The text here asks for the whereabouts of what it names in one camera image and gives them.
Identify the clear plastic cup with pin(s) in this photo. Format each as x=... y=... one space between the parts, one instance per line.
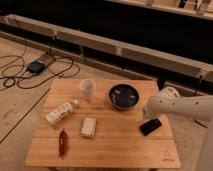
x=87 y=87

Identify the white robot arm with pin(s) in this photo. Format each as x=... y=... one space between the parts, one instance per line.
x=169 y=101

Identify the red chili pepper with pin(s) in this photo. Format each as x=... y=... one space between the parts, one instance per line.
x=62 y=143

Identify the black eraser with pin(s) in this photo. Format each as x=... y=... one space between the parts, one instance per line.
x=150 y=126

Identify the dark blue bowl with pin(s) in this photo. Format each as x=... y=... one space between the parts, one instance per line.
x=123 y=96

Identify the wooden shelf rail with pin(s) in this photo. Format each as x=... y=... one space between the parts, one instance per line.
x=134 y=52

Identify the white sponge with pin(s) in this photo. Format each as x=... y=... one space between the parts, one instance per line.
x=88 y=127

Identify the blue power adapter box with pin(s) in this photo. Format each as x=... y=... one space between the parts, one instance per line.
x=35 y=67

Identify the white plastic bottle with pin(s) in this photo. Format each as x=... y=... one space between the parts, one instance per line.
x=62 y=111

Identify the wooden table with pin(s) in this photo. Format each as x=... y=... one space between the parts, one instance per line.
x=117 y=141

